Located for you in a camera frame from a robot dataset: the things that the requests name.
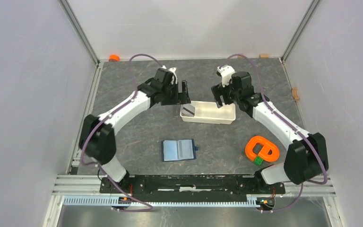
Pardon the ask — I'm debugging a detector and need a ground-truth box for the orange round cap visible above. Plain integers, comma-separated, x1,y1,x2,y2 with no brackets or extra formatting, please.
108,54,120,62

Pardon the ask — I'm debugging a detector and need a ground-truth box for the wooden block right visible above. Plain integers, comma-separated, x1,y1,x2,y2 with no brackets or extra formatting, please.
259,53,269,58

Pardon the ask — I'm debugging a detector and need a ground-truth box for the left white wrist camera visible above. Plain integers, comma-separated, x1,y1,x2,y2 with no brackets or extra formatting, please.
161,65,178,85

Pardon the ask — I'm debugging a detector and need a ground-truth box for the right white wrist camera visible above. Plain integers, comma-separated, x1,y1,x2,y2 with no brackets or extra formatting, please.
217,65,236,87

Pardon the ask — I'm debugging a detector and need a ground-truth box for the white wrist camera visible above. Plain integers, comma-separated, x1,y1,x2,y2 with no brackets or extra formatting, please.
161,65,178,85
217,65,236,87

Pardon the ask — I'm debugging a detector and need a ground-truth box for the curved wooden piece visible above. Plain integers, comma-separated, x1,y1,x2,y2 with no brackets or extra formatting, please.
291,87,300,102

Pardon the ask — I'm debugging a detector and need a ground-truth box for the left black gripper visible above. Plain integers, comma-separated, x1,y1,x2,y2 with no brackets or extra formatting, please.
161,81,191,106

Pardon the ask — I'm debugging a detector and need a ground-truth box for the white plastic tray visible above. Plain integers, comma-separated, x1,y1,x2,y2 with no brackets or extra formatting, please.
180,101,236,125

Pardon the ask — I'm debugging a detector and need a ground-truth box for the orange plastic ring toy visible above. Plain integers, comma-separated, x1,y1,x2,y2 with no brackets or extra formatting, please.
244,136,280,162

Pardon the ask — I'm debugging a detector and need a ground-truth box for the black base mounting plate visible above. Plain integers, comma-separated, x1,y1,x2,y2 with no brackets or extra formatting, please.
99,174,286,203

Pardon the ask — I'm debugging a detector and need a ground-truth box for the white cable comb rail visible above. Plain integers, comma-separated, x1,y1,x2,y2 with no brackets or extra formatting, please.
63,195,260,208

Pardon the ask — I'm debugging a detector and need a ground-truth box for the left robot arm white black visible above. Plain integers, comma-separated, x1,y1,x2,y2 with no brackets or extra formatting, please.
78,67,191,193

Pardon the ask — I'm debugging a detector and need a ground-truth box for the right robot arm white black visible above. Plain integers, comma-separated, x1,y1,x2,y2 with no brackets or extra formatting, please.
211,66,328,193

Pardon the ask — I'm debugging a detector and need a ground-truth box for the green toy block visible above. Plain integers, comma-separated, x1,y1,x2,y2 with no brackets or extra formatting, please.
253,156,263,166

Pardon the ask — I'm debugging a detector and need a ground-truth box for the blue card holder wallet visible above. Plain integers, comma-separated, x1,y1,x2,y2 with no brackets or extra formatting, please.
161,139,198,162

